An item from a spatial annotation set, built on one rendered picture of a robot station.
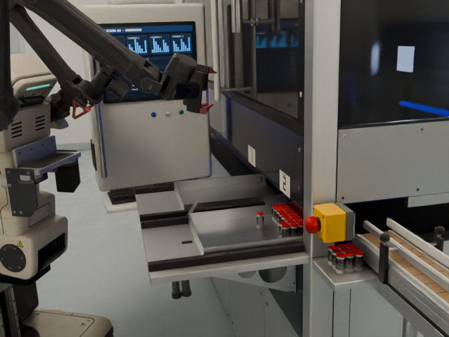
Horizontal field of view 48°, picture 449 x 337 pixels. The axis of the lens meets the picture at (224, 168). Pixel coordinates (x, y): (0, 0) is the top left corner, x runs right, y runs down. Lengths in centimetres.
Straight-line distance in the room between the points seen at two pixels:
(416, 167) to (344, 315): 43
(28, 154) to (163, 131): 63
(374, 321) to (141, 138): 119
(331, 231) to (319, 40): 43
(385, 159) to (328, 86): 24
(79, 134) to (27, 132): 499
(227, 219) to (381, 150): 52
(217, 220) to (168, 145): 71
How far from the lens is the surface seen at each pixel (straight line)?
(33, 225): 185
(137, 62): 137
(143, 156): 215
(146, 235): 146
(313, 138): 119
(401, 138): 130
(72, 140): 679
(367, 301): 142
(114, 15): 208
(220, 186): 186
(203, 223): 151
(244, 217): 154
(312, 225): 117
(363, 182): 128
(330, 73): 118
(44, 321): 234
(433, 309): 106
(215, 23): 189
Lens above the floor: 144
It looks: 15 degrees down
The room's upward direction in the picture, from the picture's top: 2 degrees counter-clockwise
